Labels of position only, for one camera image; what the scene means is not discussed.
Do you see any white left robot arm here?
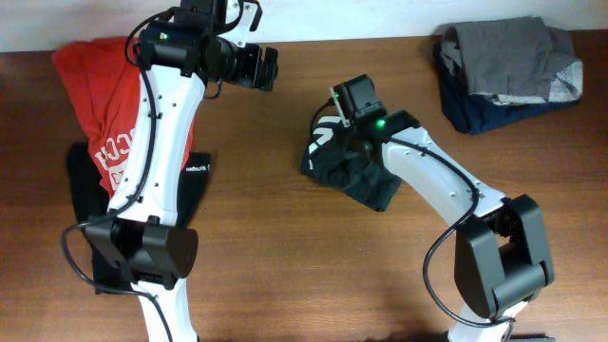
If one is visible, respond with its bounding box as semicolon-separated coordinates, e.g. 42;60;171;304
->
61;18;278;341

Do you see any black garment with white logo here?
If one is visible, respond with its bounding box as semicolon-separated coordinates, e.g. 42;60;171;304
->
66;142;211;290

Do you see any grey folded garment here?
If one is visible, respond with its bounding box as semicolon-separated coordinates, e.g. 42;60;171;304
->
440;16;583;105

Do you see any dark green t-shirt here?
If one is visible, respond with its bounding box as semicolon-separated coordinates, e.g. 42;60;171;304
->
300;116;402;212

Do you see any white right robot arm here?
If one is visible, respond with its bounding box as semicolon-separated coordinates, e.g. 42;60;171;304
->
340;111;555;341

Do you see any navy blue folded garment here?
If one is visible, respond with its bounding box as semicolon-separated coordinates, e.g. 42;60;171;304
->
432;43;580;135

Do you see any red soccer t-shirt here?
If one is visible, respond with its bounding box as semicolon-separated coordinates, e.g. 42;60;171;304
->
51;37;197;199

